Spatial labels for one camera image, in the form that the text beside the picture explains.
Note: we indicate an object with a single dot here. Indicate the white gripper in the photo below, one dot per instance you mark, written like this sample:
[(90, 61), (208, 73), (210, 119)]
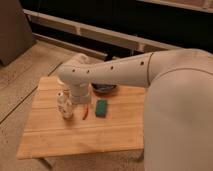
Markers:
[(79, 94)]

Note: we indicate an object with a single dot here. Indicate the small white bottle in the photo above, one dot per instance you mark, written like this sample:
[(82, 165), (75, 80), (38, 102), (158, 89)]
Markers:
[(64, 105)]

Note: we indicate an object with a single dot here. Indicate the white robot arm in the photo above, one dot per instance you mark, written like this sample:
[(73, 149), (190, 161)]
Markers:
[(178, 106)]

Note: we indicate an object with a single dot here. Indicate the green sponge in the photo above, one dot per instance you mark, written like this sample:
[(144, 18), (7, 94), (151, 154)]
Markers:
[(101, 108)]

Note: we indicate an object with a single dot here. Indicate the dark bowl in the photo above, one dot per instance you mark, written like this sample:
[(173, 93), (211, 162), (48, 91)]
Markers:
[(103, 88)]

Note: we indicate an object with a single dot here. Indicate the wooden table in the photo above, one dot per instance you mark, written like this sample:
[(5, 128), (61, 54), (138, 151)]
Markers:
[(47, 134)]

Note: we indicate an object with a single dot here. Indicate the grey cabinet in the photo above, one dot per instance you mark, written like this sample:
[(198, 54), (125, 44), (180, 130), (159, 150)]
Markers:
[(16, 36)]

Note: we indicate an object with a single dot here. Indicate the white window frame rail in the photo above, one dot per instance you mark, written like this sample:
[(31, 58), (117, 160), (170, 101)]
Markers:
[(97, 33)]

